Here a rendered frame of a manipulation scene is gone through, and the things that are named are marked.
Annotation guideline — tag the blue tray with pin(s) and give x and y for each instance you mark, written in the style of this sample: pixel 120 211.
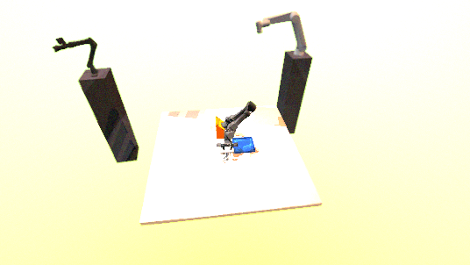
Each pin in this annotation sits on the blue tray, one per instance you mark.
pixel 245 145

